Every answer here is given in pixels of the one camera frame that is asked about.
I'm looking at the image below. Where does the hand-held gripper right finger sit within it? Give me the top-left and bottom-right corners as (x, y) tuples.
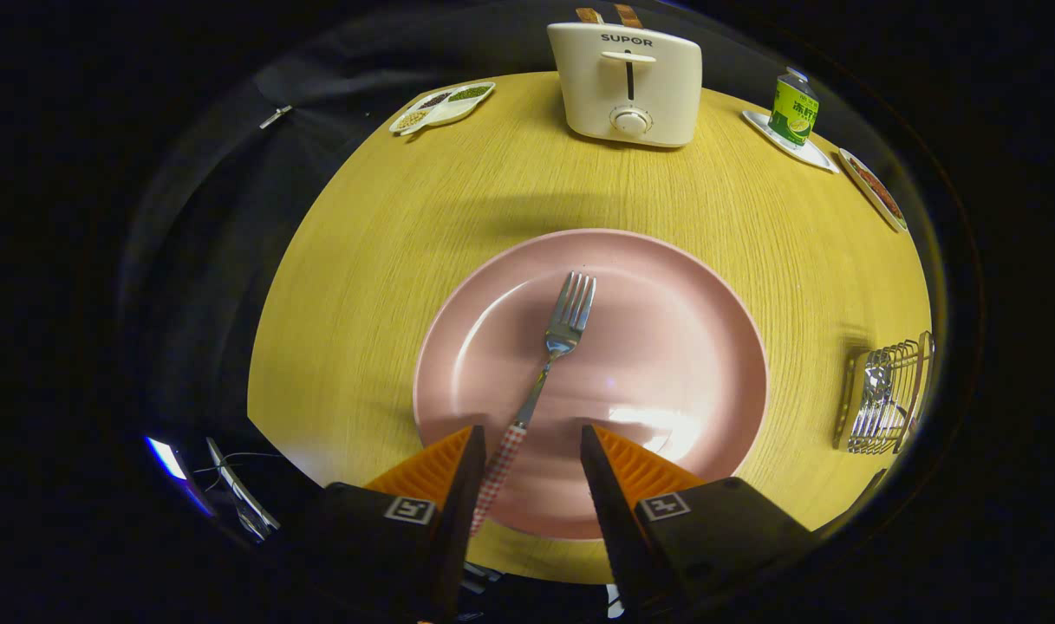
(579, 424), (818, 612)

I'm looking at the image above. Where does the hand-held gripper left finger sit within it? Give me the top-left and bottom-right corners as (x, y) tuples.
(306, 425), (487, 621)

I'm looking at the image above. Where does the checkered handle metal fork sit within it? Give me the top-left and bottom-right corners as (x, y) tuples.
(471, 271), (597, 536)

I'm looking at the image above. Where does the checkered handle metal spoon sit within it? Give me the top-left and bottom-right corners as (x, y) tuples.
(861, 364), (914, 447)

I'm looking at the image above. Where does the pink plate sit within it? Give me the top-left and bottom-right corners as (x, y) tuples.
(413, 228), (769, 542)

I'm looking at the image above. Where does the lit computer monitor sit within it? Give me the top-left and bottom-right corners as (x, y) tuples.
(144, 435), (216, 518)

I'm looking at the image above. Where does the white divided condiment dish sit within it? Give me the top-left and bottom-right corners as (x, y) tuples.
(388, 81), (497, 137)

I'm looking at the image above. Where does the white coaster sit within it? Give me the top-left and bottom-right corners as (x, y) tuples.
(742, 109), (840, 174)

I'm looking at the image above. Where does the white plate of food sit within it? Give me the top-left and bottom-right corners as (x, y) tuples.
(839, 147), (909, 233)

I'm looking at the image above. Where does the brown meat piece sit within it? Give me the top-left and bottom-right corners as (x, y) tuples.
(850, 156), (902, 218)

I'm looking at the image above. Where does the white toaster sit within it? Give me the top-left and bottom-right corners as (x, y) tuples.
(547, 22), (703, 148)

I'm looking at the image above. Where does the green label drink bottle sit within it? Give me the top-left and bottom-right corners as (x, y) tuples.
(768, 68), (821, 146)

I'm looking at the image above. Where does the black cable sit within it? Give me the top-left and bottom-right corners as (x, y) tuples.
(193, 451), (285, 473)

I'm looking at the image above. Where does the metal wire basket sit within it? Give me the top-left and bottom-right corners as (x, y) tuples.
(833, 331), (935, 456)

